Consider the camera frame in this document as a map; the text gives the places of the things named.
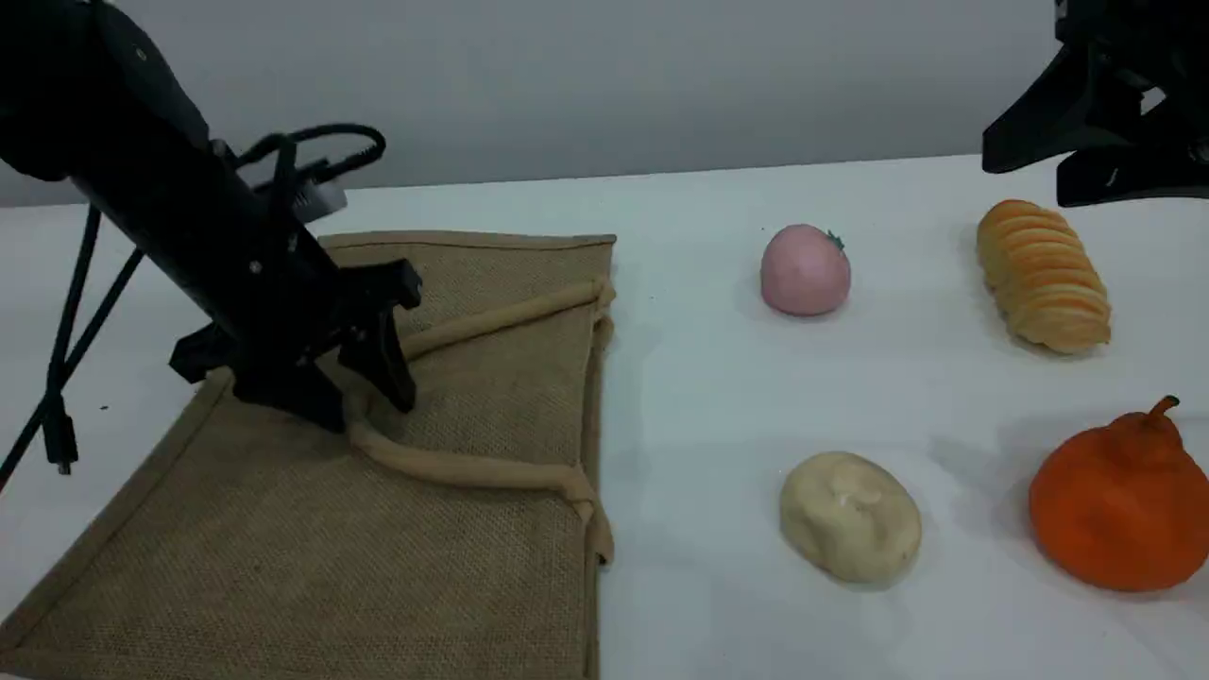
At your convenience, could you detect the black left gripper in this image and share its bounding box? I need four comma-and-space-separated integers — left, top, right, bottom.
168, 212, 423, 435

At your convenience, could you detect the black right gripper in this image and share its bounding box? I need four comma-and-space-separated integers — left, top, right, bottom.
982, 0, 1209, 207

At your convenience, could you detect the brown jute tote bag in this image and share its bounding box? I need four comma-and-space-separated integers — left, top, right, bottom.
0, 229, 620, 680

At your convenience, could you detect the long ridged bread loaf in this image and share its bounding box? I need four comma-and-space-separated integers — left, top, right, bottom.
976, 198, 1113, 355

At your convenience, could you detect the pink peach toy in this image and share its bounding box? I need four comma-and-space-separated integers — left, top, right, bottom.
760, 224, 853, 317

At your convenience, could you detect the orange tangerine toy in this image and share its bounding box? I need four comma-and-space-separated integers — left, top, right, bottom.
1028, 395, 1209, 594

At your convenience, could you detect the cream steamed bun toy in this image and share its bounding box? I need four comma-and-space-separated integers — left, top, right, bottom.
778, 450, 924, 585

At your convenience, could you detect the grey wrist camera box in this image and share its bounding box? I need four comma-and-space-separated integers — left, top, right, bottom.
291, 178, 350, 224

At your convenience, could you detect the black looped camera cable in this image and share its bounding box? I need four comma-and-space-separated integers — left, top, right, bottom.
231, 123, 388, 195

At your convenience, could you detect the thin black cable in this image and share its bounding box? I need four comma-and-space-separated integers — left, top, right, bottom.
0, 247, 145, 494

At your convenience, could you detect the black cable with plug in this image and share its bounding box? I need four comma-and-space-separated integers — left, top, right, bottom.
40, 203, 103, 476

